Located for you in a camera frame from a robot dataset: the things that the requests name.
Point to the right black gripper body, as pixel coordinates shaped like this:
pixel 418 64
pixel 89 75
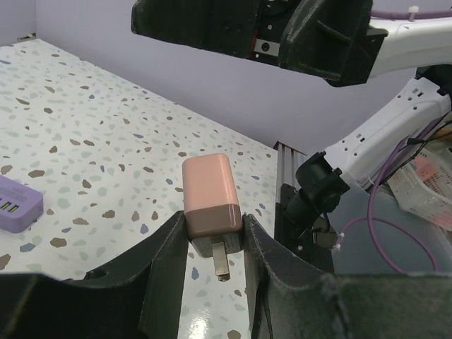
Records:
pixel 272 19

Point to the purple power strip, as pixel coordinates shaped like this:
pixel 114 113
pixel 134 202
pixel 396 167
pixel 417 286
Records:
pixel 21 206

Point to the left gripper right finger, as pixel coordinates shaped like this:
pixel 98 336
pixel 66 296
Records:
pixel 289 298

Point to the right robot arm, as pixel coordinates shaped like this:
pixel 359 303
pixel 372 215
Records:
pixel 412 39

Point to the small pink plug adapter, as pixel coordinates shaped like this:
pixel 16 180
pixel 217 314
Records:
pixel 211 208

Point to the white mesh basket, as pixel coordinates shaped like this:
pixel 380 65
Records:
pixel 423 187

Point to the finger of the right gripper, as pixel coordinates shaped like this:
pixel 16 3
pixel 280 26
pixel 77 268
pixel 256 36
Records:
pixel 224 27
pixel 324 39

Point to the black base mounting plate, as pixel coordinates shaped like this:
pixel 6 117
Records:
pixel 303 230

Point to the aluminium rail frame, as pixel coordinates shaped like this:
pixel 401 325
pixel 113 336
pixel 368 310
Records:
pixel 286 169

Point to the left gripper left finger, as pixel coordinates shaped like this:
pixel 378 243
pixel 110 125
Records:
pixel 135 295

